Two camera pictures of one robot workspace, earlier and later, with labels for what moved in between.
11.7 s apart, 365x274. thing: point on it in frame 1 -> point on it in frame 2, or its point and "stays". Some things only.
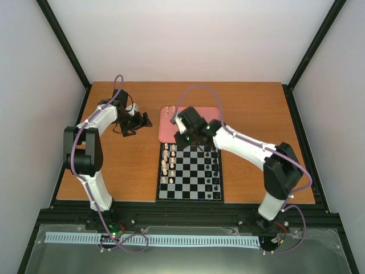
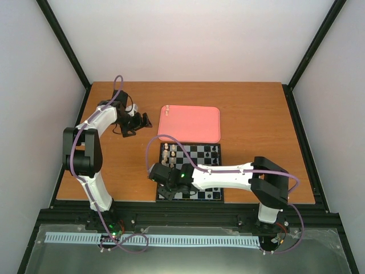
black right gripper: (181, 144) -> (168, 195)
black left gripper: (138, 124) stays
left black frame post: (50, 16) stays
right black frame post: (333, 12) stays
